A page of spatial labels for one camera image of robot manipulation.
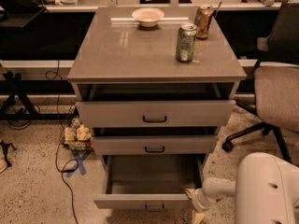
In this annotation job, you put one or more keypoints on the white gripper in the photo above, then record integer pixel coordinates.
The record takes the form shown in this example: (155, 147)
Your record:
(198, 200)

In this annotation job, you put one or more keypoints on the grey bottom drawer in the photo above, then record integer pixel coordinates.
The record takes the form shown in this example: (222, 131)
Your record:
(150, 182)

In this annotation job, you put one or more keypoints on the grey drawer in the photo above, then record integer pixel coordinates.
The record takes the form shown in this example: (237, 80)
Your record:
(155, 113)
(143, 145)
(150, 182)

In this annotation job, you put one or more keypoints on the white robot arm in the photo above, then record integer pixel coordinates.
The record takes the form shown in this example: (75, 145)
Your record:
(266, 191)

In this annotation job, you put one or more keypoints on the grey top drawer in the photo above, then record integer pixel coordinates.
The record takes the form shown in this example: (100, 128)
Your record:
(155, 113)

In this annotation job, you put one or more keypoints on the grey drawer cabinet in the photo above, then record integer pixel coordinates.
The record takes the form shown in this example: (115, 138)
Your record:
(120, 61)

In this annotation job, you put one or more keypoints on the grey middle drawer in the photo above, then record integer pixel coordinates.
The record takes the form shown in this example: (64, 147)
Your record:
(143, 145)

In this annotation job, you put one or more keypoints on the blue tape cross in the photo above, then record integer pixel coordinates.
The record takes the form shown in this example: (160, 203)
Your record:
(80, 157)

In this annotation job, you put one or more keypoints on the crumpled snack bags pile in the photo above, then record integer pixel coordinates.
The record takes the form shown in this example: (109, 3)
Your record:
(77, 136)

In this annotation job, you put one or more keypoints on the office chair with beige seat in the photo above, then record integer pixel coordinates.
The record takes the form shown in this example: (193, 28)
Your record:
(276, 80)

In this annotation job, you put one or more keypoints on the green soda can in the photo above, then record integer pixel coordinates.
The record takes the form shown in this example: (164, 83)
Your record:
(187, 33)

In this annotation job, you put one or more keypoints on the brown soda can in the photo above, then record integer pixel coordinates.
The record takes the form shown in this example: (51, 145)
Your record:
(202, 20)

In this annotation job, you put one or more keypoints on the white bowl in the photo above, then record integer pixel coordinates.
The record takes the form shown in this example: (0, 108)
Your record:
(148, 16)

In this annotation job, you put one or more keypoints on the black straw stick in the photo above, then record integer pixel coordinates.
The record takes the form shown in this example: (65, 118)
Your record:
(217, 10)

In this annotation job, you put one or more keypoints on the black tripod foot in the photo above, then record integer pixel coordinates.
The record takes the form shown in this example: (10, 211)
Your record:
(5, 147)

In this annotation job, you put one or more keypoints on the black stand frame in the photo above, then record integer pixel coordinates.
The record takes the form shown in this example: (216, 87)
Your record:
(18, 105)

